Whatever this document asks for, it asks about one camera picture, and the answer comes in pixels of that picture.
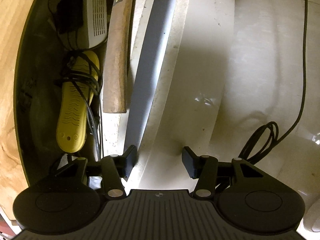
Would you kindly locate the wooden table top board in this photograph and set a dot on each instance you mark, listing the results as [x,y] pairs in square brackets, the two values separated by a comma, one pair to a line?
[13,16]

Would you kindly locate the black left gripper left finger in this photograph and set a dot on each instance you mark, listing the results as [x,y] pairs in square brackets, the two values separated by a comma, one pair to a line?
[115,168]

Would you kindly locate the white drawer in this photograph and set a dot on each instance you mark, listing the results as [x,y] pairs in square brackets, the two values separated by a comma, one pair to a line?
[177,68]

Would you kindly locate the wooden handled hammer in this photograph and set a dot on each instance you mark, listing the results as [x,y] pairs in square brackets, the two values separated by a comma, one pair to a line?
[115,68]

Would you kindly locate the yellow shoe dryer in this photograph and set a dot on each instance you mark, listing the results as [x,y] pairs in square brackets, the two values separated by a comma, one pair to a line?
[78,90]

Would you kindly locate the white vented electronic box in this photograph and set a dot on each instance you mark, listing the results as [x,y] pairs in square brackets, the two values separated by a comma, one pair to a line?
[94,29]

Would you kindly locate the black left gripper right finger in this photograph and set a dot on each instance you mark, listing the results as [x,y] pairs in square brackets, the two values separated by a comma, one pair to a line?
[204,169]

